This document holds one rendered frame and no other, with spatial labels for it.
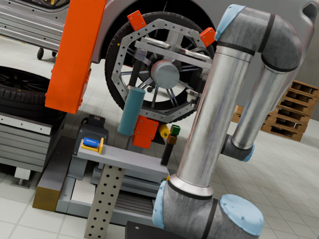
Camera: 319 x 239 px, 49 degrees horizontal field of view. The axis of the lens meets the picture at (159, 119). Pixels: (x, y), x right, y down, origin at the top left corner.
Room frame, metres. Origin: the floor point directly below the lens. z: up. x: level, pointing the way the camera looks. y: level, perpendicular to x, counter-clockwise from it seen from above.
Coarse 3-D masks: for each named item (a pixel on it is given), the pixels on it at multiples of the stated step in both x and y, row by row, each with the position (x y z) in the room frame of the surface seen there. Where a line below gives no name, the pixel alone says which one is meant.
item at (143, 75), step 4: (160, 40) 2.43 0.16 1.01; (152, 44) 2.42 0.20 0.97; (148, 52) 2.42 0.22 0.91; (176, 52) 2.45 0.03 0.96; (148, 56) 2.42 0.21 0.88; (152, 56) 2.38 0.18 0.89; (176, 60) 2.46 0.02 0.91; (144, 64) 2.42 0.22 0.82; (152, 64) 2.38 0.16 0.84; (176, 64) 2.46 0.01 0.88; (180, 64) 2.47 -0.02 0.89; (144, 68) 2.42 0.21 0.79; (140, 76) 2.42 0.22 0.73; (144, 76) 2.42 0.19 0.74; (148, 76) 2.43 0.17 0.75; (144, 80) 2.42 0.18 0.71; (152, 84) 2.44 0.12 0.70
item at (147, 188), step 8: (96, 168) 1.97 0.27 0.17; (96, 176) 1.92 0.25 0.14; (128, 176) 2.01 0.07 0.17; (168, 176) 2.18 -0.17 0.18; (128, 184) 1.96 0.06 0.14; (136, 184) 1.97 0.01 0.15; (144, 184) 1.98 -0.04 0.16; (152, 184) 2.04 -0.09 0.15; (160, 184) 2.05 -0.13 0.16; (136, 192) 1.97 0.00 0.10; (144, 192) 1.98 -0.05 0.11; (152, 192) 1.99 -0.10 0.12
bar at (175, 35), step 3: (174, 33) 1.94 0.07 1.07; (177, 33) 1.95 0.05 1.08; (174, 36) 1.94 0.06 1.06; (177, 36) 1.95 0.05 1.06; (171, 39) 1.94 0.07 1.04; (174, 39) 1.95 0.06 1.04; (177, 39) 1.95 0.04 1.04; (171, 42) 1.94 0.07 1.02; (174, 42) 1.95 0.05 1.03; (171, 45) 1.94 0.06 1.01; (174, 45) 1.95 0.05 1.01; (165, 48) 1.98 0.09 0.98; (171, 48) 1.95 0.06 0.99; (171, 51) 1.95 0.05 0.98; (162, 57) 1.98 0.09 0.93; (165, 57) 1.94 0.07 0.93; (168, 57) 1.94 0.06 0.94; (168, 60) 1.95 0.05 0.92; (171, 60) 1.95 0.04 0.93
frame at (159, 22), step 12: (156, 24) 1.91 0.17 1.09; (168, 24) 1.93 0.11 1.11; (132, 36) 1.90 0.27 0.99; (192, 36) 1.95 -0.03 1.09; (120, 48) 1.89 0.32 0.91; (120, 60) 1.89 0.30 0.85; (120, 72) 1.89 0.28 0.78; (120, 84) 1.90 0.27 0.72; (144, 108) 1.97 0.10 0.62; (180, 108) 1.98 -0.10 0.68; (192, 108) 1.98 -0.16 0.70; (168, 120) 1.96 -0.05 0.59
